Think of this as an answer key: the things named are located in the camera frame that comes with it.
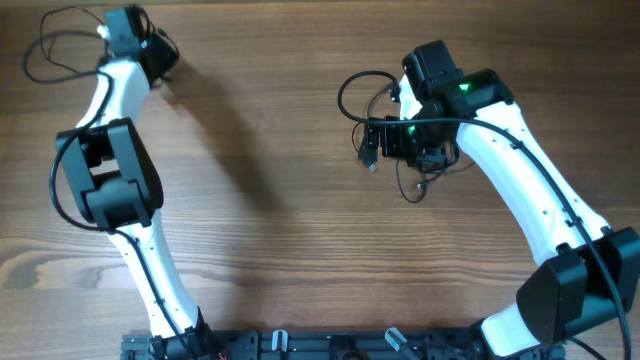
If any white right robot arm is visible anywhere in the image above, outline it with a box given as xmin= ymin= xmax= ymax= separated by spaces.
xmin=359 ymin=69 xmax=639 ymax=359

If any black USB cable long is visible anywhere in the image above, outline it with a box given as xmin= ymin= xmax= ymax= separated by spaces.
xmin=352 ymin=83 xmax=394 ymax=172

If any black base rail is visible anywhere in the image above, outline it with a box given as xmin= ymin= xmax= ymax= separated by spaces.
xmin=119 ymin=327 xmax=566 ymax=360

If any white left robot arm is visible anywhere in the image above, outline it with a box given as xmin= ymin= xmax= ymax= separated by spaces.
xmin=50 ymin=30 xmax=222 ymax=359

